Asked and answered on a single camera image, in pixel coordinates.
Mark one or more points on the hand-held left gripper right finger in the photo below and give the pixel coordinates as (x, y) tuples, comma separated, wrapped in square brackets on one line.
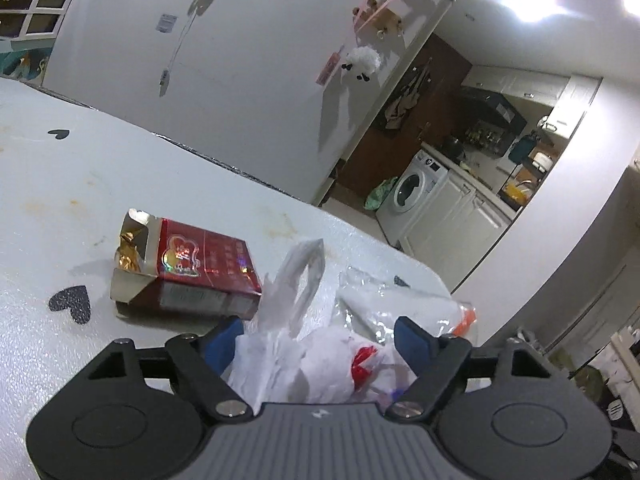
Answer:
[(412, 342)]

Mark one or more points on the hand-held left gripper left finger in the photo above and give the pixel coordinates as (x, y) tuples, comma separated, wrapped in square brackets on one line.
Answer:
[(222, 342)]

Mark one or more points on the white plastic bag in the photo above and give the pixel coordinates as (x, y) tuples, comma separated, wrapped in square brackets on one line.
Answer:
[(295, 355)]

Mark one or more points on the clear plastic wrapper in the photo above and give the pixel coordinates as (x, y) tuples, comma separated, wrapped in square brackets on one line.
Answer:
[(400, 305)]

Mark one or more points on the orange small item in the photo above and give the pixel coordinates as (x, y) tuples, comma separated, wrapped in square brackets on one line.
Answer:
[(466, 322)]

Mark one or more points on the red cigarette pack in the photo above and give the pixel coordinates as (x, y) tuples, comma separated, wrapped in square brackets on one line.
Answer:
[(205, 260)]

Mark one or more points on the white kitchen base cabinets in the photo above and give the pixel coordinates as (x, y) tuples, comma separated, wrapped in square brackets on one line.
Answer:
[(460, 230)]

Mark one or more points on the white washing machine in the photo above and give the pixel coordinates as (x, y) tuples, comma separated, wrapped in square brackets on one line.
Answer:
[(415, 195)]

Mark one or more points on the green plastic bag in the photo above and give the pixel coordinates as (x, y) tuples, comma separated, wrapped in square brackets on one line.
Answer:
[(381, 194)]

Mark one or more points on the embossed table cover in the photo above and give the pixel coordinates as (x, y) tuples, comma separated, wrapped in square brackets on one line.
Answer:
[(150, 170)]

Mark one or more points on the black pot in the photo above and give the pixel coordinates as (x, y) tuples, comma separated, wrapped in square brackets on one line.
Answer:
[(452, 146)]

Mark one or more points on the teal bag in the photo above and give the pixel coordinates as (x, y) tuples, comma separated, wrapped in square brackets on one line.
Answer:
[(522, 147)]

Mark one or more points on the cloth hanging on door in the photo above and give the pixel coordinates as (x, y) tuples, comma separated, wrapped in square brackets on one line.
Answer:
[(405, 102)]

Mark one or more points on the black range hood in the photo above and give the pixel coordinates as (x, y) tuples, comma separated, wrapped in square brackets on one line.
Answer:
[(495, 105)]

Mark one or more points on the brown wooden door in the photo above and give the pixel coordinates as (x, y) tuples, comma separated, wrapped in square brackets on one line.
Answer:
[(440, 90)]

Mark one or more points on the white refrigerator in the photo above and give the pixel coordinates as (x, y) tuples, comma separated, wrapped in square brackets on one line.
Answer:
[(250, 85)]

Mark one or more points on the white sheep toy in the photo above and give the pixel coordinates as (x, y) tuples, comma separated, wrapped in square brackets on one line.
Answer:
[(362, 60)]

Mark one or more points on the wooden fridge magnets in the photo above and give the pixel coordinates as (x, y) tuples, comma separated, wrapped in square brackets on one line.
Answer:
[(387, 19)]

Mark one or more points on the white paper note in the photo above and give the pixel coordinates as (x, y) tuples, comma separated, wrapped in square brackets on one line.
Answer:
[(166, 22)]

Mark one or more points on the white-framed window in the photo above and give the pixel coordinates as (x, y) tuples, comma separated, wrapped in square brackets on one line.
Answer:
[(35, 0)]

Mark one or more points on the white wall cabinets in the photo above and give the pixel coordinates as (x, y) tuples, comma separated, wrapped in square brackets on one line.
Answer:
[(530, 87)]

